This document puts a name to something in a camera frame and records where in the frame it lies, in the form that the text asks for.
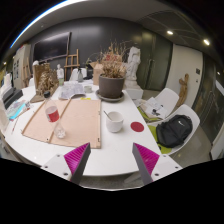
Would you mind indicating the tall white plaster statue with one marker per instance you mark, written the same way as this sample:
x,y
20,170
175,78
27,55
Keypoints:
x,y
133,63

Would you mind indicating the black desktop device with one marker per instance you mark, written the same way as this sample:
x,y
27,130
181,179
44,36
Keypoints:
x,y
11,96

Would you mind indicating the metal spoon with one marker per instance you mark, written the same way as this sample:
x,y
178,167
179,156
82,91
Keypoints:
x,y
107,115

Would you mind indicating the wooden wall figure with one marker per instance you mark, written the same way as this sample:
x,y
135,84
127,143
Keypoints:
x,y
183,88

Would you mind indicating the brown cardboard box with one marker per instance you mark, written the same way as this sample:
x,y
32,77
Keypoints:
x,y
97,75

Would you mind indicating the yellow sticky note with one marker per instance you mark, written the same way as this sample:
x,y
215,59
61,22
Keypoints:
x,y
85,98

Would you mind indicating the white ceramic cup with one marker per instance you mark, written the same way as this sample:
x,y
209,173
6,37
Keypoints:
x,y
115,126

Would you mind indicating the white statue pedestal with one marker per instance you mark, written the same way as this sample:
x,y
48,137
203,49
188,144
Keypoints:
x,y
135,92

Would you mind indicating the wooden easel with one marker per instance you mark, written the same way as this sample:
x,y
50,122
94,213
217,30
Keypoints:
x,y
71,65

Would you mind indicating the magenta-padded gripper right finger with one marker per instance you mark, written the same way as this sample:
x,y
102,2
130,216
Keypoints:
x,y
146,158

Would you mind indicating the white cabinet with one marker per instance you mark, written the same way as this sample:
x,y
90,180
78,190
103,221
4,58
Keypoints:
x,y
21,66

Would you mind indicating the printed paper sheets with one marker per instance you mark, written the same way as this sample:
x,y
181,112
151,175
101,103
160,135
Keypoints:
x,y
71,90

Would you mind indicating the teal book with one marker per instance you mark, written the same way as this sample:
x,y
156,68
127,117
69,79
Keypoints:
x,y
16,110

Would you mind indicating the black wall screen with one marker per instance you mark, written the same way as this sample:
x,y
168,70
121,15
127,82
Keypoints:
x,y
51,46

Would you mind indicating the stack of loose papers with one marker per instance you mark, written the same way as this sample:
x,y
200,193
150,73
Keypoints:
x,y
153,106

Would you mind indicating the small spray bottle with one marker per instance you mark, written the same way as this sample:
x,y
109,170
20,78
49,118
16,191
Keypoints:
x,y
80,76

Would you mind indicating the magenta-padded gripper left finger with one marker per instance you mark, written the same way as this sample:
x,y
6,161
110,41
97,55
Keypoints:
x,y
76,158

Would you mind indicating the small white paper cup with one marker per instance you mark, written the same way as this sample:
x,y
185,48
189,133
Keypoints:
x,y
88,89

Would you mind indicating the clear red-labelled water bottle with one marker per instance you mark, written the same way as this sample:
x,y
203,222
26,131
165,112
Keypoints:
x,y
52,113

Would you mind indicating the white plastic chair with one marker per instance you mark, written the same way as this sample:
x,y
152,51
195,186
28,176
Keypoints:
x,y
186,110
168,96
74,74

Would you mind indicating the flat round red coaster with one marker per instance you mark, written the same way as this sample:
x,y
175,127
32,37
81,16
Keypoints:
x,y
137,126

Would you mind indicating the black backpack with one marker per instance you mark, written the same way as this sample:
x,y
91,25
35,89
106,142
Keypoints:
x,y
173,131

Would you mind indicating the dry plant in grey pot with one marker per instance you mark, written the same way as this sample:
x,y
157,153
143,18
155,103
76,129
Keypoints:
x,y
111,87

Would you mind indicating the round ceiling spotlight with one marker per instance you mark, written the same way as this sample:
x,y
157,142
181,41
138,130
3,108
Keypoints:
x,y
206,42
170,32

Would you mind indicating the light wooden slatted board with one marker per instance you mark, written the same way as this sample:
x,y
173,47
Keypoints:
x,y
80,123

